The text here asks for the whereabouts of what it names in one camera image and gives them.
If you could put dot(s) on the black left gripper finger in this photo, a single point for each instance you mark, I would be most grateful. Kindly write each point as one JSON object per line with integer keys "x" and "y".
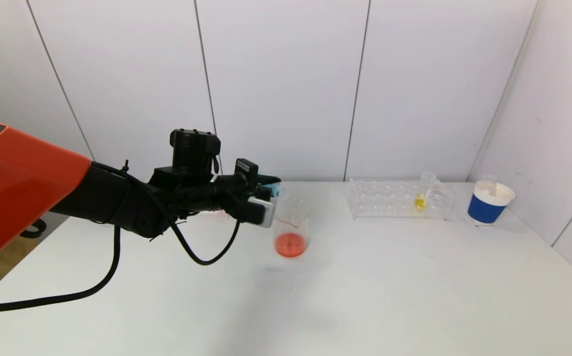
{"x": 268, "y": 179}
{"x": 263, "y": 191}

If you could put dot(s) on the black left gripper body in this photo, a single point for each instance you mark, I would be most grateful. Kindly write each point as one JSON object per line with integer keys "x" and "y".
{"x": 252, "y": 177}

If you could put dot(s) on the test tube with blue liquid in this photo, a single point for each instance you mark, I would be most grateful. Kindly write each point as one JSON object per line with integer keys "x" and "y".
{"x": 276, "y": 189}

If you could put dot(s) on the test tube with red liquid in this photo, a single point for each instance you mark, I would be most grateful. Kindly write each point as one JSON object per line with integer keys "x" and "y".
{"x": 489, "y": 184}

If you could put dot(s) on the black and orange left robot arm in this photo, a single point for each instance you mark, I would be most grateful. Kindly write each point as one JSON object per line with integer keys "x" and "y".
{"x": 108, "y": 198}

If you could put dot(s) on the clear glass beaker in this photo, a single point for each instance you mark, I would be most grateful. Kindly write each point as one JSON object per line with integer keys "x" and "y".
{"x": 291, "y": 244}

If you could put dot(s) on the test tube with yellow liquid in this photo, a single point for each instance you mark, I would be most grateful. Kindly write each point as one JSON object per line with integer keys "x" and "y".
{"x": 419, "y": 201}

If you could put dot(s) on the blue and white paper cup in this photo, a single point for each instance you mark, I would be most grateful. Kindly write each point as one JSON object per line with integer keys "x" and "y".
{"x": 486, "y": 207}

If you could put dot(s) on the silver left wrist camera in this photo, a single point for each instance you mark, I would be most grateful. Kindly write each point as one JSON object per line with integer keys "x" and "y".
{"x": 262, "y": 212}

